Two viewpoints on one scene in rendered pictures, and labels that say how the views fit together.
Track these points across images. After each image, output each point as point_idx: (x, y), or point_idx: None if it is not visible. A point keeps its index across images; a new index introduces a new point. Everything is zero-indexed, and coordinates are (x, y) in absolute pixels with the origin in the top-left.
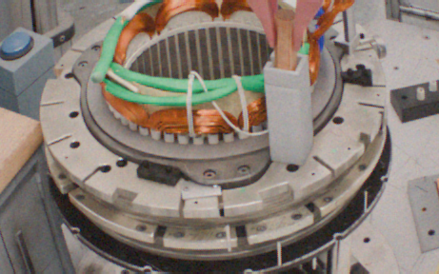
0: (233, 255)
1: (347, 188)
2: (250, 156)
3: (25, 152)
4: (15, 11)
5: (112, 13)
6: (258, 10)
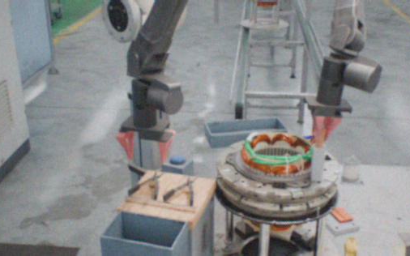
0: (301, 214)
1: (333, 190)
2: (305, 179)
3: (212, 190)
4: (155, 152)
5: (113, 189)
6: (318, 125)
